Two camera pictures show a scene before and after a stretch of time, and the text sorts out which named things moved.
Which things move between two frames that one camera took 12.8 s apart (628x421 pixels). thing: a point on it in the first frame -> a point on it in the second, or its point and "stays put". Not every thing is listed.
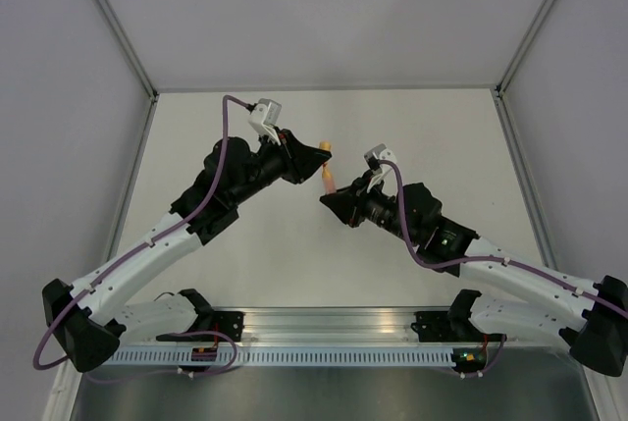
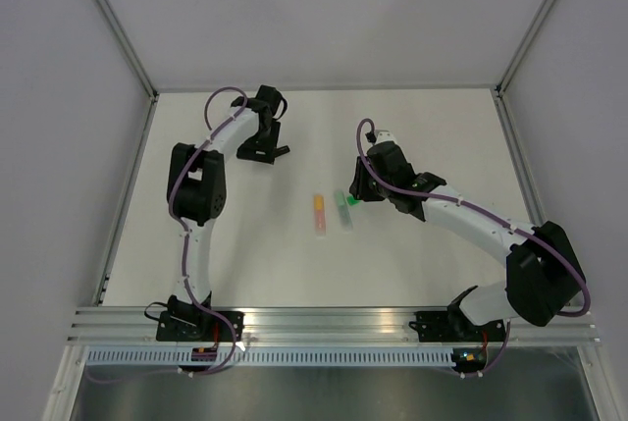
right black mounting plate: [438, 327] stays put
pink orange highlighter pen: [328, 178] -> [320, 222]
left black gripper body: [282, 165] -> [263, 142]
